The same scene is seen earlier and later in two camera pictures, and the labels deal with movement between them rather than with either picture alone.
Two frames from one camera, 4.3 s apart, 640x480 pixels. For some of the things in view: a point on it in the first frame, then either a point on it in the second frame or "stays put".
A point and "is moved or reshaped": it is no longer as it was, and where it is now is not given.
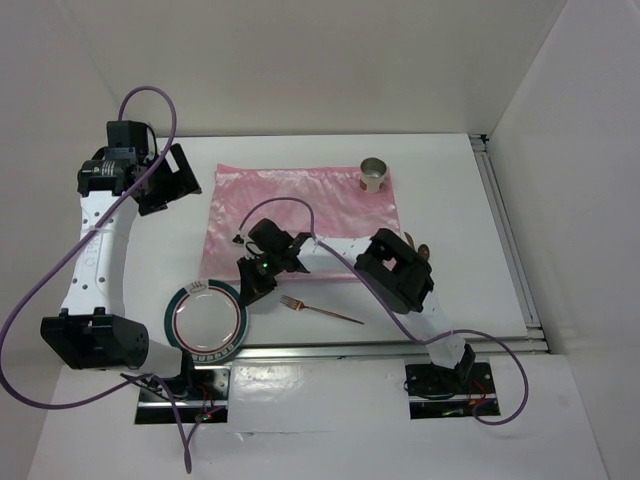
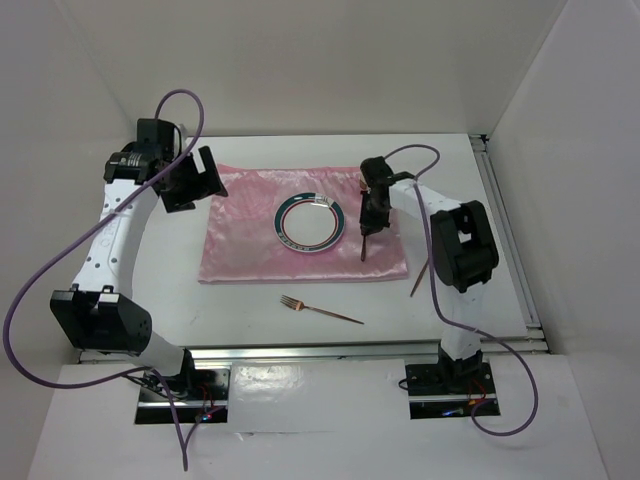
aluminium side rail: (499, 205) stays put
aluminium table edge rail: (362, 352) stays put
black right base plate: (437, 392) stays put
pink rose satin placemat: (315, 201) stays put
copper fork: (298, 305) stays put
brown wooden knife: (409, 239) is moved or reshaped
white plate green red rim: (207, 318) -> (308, 222)
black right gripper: (253, 286) -> (369, 223)
